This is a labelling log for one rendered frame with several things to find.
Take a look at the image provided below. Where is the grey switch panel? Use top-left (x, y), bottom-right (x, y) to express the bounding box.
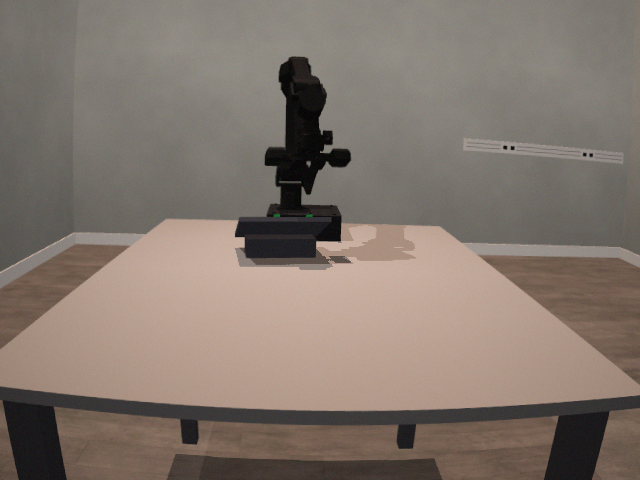
top-left (235, 214), bottom-right (332, 258)

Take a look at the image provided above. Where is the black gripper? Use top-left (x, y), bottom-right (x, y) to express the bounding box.
top-left (265, 124), bottom-right (351, 195)

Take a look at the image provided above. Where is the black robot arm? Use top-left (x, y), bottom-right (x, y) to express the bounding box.
top-left (276, 56), bottom-right (333, 210)

